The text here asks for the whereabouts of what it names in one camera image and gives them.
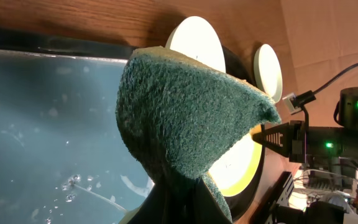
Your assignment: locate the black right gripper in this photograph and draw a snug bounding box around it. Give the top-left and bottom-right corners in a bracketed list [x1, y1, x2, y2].
[252, 121, 358, 163]

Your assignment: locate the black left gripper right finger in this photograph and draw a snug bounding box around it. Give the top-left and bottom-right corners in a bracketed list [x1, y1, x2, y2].
[194, 177, 231, 224]

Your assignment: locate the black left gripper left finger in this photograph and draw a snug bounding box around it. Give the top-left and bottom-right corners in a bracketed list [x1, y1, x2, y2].
[119, 183, 167, 224]

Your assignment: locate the yellow plate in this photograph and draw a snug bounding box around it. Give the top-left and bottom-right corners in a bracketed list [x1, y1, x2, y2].
[209, 125, 262, 197]

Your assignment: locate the mint plate with blue streak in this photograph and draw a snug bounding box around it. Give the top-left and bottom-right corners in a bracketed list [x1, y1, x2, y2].
[254, 44, 283, 103]

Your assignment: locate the green scouring sponge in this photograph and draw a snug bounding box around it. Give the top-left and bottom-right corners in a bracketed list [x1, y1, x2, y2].
[116, 47, 281, 223]

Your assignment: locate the round black tray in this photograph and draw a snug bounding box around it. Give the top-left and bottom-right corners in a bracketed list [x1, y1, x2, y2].
[222, 46, 265, 222]

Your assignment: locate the black rectangular water tray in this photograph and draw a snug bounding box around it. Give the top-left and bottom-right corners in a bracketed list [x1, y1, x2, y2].
[0, 29, 153, 223]

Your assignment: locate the mint plate with scribble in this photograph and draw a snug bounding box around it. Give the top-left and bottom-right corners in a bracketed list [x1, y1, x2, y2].
[165, 16, 226, 73]

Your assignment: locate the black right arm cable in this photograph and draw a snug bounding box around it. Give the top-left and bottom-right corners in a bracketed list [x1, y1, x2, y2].
[282, 60, 358, 115]

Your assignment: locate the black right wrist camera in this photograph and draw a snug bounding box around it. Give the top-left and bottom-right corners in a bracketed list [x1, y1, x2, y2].
[334, 87, 358, 130]

